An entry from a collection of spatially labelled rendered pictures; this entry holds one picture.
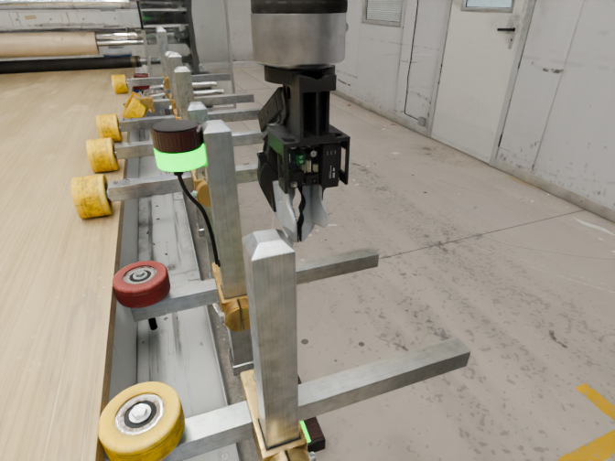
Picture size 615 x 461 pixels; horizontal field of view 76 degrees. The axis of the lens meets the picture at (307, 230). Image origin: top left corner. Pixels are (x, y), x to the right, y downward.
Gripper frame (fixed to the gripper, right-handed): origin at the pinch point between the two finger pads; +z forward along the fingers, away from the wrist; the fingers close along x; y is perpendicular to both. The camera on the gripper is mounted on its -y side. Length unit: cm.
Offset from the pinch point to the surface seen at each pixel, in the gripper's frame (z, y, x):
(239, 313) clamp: 15.4, -4.5, -8.0
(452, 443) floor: 101, -15, 58
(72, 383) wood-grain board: 11.4, 5.1, -28.4
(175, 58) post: -13, -82, -7
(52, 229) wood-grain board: 11, -35, -37
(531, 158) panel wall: 81, -176, 253
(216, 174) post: -6.3, -7.0, -8.5
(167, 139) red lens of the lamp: -11.7, -6.0, -13.7
